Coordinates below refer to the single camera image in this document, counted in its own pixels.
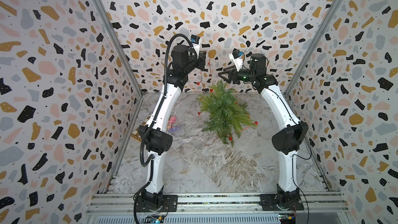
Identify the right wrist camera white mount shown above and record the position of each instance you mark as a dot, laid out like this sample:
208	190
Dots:
237	58

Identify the pink toy figure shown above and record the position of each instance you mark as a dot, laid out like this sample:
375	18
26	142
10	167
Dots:
171	121

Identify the small green christmas tree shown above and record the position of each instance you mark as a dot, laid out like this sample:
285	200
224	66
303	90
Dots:
227	116

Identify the metal corner post left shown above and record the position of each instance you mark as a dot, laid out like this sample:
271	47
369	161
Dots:
117	45

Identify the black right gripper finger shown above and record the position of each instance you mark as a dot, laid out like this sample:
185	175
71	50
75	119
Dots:
226	77
228	70

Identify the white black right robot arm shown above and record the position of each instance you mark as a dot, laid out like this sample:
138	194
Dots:
291	132

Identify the purple toy figure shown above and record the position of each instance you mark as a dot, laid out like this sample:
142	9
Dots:
172	128

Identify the metal base rail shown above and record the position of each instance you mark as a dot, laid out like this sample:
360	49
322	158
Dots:
220	208

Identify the metal corner post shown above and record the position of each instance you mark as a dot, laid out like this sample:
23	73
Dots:
313	44
117	45

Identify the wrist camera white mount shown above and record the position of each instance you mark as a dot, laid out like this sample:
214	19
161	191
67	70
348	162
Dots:
237	58
196	42

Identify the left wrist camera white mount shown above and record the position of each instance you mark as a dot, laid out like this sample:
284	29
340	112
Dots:
196	42

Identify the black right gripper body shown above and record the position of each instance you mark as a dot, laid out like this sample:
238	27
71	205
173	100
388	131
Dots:
238	77

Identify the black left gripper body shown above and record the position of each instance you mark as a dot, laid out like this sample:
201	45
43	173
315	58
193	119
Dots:
200	64

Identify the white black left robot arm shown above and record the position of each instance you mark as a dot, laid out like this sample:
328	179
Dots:
156	142

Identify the checkered wooden board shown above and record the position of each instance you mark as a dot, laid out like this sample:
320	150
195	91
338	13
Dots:
141	129

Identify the metal corner post right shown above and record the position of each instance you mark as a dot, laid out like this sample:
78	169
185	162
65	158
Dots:
313	44

